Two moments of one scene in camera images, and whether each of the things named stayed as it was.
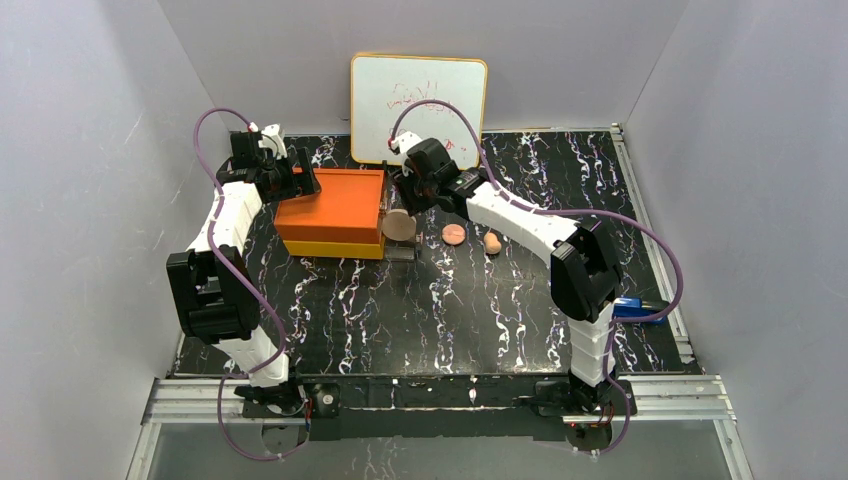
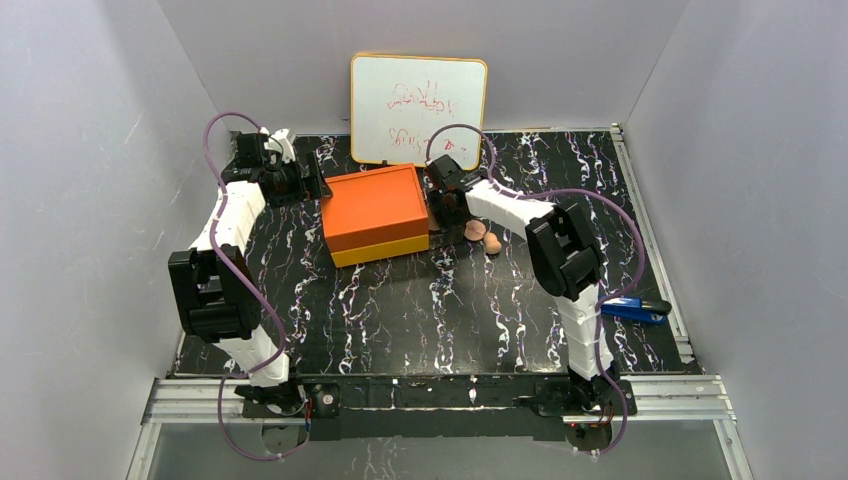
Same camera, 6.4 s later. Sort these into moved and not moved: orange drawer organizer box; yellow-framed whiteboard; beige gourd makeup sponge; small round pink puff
Moved: orange drawer organizer box; small round pink puff
Not moved: yellow-framed whiteboard; beige gourd makeup sponge
